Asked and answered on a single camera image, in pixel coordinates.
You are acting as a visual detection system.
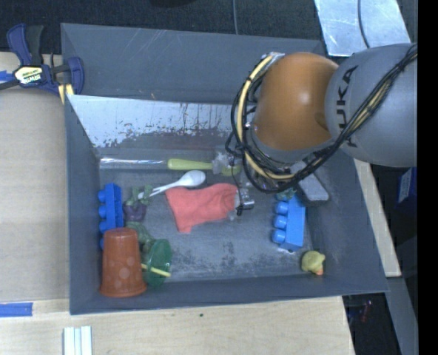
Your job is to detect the salmon red cloth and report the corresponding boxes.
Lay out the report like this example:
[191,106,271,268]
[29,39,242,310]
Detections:
[164,182,240,234]

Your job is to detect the blue toy brick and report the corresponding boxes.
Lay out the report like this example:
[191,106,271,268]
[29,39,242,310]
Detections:
[97,182,126,251]
[270,193,307,253]

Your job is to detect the white plastic spoon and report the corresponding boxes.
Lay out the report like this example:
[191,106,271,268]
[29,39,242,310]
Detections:
[137,169,207,200]

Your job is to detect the grey metal bin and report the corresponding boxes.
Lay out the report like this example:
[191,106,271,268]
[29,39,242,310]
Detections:
[59,22,390,316]

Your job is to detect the grey rectangular block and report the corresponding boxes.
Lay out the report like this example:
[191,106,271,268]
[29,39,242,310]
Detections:
[291,160,331,203]

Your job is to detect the yellow-green toy head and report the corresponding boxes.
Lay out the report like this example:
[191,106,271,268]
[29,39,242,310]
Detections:
[300,250,326,276]

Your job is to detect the green disc with yellow stick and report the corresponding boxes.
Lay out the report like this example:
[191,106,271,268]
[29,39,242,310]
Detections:
[140,238,173,289]

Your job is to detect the green and purple toy figure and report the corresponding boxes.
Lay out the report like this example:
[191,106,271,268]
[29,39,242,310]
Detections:
[122,184,156,259]

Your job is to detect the orange dotted plastic cup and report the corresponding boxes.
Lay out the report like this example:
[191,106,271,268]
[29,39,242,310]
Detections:
[99,227,148,298]

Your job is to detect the green-handled clear brush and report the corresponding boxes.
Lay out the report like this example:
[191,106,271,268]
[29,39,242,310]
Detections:
[166,149,243,178]

